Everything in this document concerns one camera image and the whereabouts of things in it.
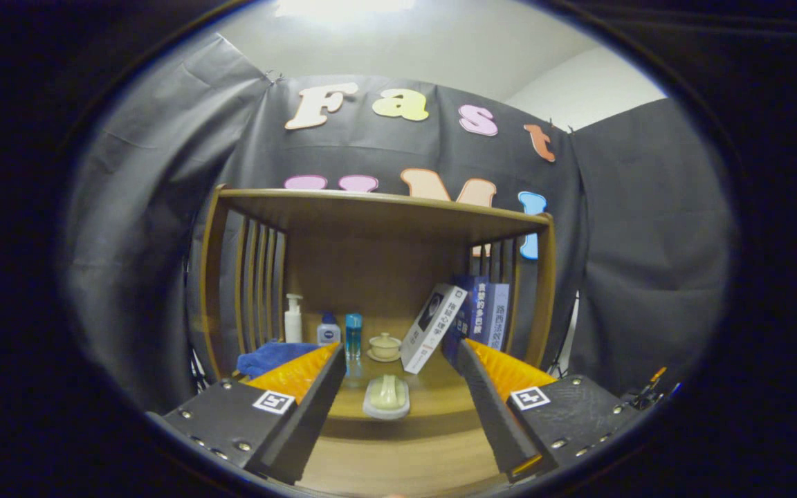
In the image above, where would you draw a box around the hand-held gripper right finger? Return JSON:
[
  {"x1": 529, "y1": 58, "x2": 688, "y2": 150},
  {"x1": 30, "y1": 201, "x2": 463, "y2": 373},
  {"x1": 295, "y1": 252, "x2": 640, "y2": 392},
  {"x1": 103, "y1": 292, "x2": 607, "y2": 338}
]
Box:
[{"x1": 455, "y1": 338, "x2": 641, "y2": 483}]

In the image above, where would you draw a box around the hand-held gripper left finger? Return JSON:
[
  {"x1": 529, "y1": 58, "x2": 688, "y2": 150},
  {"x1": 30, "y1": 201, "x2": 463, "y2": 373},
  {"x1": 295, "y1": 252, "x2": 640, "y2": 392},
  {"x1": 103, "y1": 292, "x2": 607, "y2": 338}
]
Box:
[{"x1": 161, "y1": 342, "x2": 347, "y2": 485}]

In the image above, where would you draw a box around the cream brush with white pad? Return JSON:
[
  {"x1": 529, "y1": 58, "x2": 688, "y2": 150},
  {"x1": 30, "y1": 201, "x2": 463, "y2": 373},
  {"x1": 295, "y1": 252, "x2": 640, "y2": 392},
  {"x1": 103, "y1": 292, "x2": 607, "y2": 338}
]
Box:
[{"x1": 363, "y1": 374, "x2": 411, "y2": 421}]

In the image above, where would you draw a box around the wooden countertop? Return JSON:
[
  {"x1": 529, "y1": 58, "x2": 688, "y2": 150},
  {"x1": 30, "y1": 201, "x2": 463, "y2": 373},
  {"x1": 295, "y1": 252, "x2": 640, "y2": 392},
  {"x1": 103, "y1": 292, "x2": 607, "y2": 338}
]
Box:
[{"x1": 232, "y1": 346, "x2": 503, "y2": 423}]

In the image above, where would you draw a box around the wooden cabinet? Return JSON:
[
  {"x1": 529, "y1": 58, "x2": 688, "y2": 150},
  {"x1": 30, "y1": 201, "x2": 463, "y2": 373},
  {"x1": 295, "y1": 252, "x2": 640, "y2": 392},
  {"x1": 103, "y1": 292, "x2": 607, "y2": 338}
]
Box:
[{"x1": 199, "y1": 184, "x2": 557, "y2": 443}]

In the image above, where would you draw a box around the blue folded towel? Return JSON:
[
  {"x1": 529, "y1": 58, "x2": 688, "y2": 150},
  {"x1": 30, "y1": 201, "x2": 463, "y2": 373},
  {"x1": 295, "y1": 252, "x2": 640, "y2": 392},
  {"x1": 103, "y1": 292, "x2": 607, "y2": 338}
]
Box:
[{"x1": 237, "y1": 341, "x2": 323, "y2": 379}]

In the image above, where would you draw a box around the white bottle with blue cap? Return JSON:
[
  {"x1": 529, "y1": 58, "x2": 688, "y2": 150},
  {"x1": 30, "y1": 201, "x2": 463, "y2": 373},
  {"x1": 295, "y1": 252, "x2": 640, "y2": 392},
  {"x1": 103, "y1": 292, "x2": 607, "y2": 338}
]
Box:
[{"x1": 316, "y1": 312, "x2": 342, "y2": 346}]

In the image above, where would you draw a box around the clear blue bottle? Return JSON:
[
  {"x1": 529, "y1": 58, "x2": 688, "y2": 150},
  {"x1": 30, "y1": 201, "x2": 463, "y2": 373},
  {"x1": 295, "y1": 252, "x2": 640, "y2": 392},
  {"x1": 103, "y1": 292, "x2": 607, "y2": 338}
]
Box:
[{"x1": 345, "y1": 313, "x2": 363, "y2": 360}]

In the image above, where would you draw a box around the white pump bottle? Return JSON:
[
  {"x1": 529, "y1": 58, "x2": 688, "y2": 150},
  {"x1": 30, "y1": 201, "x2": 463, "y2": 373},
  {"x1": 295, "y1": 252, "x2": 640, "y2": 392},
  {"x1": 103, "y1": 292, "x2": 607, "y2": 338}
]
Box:
[{"x1": 284, "y1": 293, "x2": 304, "y2": 344}]

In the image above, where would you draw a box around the cream lidded teacup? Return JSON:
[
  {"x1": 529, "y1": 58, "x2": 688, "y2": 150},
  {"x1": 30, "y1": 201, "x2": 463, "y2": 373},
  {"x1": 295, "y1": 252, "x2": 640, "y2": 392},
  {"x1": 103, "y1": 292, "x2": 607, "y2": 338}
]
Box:
[{"x1": 367, "y1": 333, "x2": 403, "y2": 363}]

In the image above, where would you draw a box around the pale lilac book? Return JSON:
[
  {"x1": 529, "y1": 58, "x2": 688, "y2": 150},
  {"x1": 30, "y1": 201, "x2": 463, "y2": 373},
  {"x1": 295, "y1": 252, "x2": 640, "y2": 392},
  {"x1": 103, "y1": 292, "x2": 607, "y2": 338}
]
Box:
[{"x1": 485, "y1": 283, "x2": 511, "y2": 352}]

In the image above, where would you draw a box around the backdrop stand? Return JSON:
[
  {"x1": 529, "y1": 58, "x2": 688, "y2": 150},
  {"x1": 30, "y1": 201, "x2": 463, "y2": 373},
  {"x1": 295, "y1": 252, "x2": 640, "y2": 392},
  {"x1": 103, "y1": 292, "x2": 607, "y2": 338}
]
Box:
[{"x1": 551, "y1": 290, "x2": 581, "y2": 378}]

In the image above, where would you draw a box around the white book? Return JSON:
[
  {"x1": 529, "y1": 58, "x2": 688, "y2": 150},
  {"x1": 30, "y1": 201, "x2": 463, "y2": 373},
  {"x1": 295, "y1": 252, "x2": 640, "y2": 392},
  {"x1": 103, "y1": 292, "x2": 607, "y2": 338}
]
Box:
[{"x1": 400, "y1": 283, "x2": 469, "y2": 375}]

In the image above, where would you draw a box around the dark blue book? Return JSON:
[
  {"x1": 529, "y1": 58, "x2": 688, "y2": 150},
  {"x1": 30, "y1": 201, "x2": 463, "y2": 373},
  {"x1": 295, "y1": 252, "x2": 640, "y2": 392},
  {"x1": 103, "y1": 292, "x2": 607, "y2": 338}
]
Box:
[{"x1": 440, "y1": 275, "x2": 491, "y2": 367}]

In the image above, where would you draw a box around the black and orange device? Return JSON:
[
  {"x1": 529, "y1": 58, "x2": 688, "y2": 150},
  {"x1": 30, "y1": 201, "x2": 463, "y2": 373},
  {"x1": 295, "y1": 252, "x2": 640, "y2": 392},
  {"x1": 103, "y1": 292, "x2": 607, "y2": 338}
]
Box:
[{"x1": 623, "y1": 367, "x2": 683, "y2": 413}]

